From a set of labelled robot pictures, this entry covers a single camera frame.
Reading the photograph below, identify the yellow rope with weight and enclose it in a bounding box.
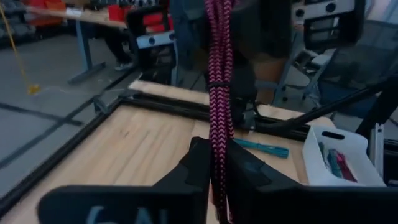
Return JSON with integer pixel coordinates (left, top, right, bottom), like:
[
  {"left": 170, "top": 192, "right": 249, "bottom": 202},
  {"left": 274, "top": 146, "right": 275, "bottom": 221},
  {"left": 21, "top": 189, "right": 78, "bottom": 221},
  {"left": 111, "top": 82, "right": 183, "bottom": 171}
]
[{"left": 0, "top": 2, "right": 42, "bottom": 96}]

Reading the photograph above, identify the white plastic bin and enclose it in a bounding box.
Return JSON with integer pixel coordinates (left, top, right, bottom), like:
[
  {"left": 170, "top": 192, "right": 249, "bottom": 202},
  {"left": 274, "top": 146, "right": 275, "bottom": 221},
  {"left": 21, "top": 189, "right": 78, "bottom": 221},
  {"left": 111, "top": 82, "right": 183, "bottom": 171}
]
[{"left": 302, "top": 124, "right": 388, "bottom": 188}]

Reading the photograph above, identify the magenta braided USB-C cable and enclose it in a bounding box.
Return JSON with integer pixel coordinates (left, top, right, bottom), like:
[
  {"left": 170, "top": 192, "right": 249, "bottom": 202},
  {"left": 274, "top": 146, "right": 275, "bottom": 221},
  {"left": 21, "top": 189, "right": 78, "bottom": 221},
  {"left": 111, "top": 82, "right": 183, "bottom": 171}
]
[{"left": 203, "top": 0, "right": 238, "bottom": 224}]

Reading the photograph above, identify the bright teal USB-C cable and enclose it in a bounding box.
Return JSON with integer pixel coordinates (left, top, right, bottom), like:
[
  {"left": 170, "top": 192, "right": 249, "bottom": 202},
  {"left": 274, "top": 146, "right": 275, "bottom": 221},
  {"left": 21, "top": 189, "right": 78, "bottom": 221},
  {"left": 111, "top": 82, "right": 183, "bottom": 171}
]
[{"left": 233, "top": 137, "right": 290, "bottom": 160}]

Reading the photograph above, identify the black mesh office chair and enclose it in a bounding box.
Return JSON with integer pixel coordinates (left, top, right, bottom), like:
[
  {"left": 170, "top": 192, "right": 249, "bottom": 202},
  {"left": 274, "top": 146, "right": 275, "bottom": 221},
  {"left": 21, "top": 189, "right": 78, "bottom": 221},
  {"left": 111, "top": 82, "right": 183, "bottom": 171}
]
[{"left": 317, "top": 19, "right": 398, "bottom": 119}]

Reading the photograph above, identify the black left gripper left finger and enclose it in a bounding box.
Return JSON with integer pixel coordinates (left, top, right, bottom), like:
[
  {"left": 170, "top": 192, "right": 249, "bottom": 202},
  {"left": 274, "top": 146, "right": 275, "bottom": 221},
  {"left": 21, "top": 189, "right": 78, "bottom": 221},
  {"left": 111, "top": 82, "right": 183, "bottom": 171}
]
[{"left": 36, "top": 136, "right": 213, "bottom": 224}]

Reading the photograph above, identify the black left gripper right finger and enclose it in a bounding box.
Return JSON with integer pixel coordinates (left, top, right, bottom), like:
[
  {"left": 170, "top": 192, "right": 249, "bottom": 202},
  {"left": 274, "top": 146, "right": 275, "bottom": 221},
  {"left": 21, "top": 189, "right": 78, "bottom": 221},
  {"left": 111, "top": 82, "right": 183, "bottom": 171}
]
[{"left": 226, "top": 139, "right": 398, "bottom": 224}]

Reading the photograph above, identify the red storage bin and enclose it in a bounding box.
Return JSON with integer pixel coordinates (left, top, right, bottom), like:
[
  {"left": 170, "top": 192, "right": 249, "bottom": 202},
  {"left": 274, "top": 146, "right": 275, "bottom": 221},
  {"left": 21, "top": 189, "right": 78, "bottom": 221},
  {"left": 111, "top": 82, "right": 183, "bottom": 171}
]
[
  {"left": 21, "top": 0, "right": 68, "bottom": 27},
  {"left": 142, "top": 11, "right": 175, "bottom": 34}
]

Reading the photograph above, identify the table with blue-grey legs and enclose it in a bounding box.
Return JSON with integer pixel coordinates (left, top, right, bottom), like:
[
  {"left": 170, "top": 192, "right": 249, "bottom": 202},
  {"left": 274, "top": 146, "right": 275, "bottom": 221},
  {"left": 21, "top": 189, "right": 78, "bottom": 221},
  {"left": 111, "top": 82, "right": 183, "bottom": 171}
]
[{"left": 24, "top": 5, "right": 133, "bottom": 85}]

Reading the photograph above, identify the person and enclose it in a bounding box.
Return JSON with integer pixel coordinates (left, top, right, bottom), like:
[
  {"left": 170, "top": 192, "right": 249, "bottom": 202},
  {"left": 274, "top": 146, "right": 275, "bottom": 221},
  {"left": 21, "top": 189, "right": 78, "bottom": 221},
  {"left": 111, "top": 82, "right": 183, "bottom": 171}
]
[{"left": 101, "top": 27, "right": 135, "bottom": 72}]

